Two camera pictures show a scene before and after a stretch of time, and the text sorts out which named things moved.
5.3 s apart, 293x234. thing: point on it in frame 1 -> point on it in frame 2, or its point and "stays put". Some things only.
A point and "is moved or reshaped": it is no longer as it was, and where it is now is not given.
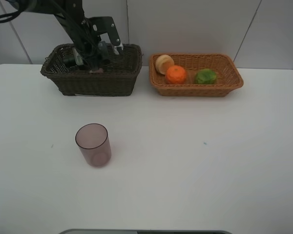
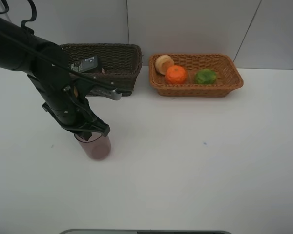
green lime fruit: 205,76 stays put
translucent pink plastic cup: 93,141 is moved or reshaped
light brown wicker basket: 229,77 stays put
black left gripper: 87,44 -> 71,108
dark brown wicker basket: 118,78 stays put
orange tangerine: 176,75 stays put
